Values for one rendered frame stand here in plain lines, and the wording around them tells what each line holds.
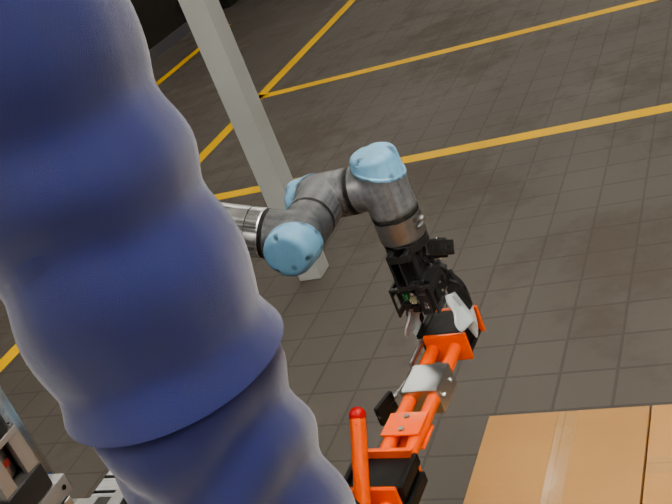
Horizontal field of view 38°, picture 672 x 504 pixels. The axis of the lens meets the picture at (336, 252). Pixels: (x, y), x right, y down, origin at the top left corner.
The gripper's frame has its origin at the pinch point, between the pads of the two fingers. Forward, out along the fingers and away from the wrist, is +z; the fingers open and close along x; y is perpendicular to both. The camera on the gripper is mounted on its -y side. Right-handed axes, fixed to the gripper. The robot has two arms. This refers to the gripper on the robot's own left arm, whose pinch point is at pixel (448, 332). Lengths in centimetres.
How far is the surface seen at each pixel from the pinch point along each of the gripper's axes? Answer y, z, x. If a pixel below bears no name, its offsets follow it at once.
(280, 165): -236, 61, -172
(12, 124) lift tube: 69, -71, 6
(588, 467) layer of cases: -38, 66, 1
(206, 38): -231, -6, -177
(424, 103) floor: -442, 122, -183
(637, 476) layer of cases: -35, 66, 12
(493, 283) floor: -208, 121, -79
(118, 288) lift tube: 68, -55, 8
